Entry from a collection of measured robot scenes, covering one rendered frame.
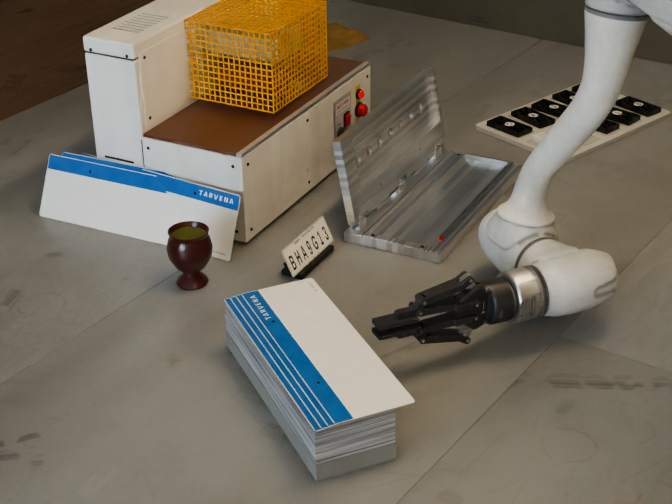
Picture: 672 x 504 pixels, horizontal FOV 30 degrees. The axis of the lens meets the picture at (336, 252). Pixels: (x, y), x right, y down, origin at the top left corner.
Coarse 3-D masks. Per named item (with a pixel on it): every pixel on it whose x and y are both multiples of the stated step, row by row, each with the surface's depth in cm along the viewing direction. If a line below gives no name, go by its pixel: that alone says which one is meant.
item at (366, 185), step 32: (416, 96) 267; (352, 128) 243; (384, 128) 255; (416, 128) 267; (352, 160) 242; (384, 160) 255; (416, 160) 266; (352, 192) 242; (384, 192) 254; (352, 224) 244
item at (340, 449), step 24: (240, 336) 206; (240, 360) 209; (264, 360) 196; (264, 384) 199; (288, 384) 189; (288, 408) 189; (288, 432) 191; (312, 432) 180; (336, 432) 180; (360, 432) 182; (384, 432) 184; (312, 456) 183; (336, 456) 183; (360, 456) 184; (384, 456) 186
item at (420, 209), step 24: (432, 168) 270; (456, 168) 271; (480, 168) 271; (408, 192) 260; (432, 192) 261; (456, 192) 261; (504, 192) 265; (360, 216) 248; (384, 216) 251; (408, 216) 252; (432, 216) 251; (456, 216) 251; (480, 216) 254; (360, 240) 245; (384, 240) 242; (408, 240) 243; (432, 240) 243; (456, 240) 244
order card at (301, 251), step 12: (312, 228) 240; (324, 228) 243; (300, 240) 236; (312, 240) 239; (324, 240) 242; (288, 252) 233; (300, 252) 235; (312, 252) 238; (288, 264) 232; (300, 264) 235
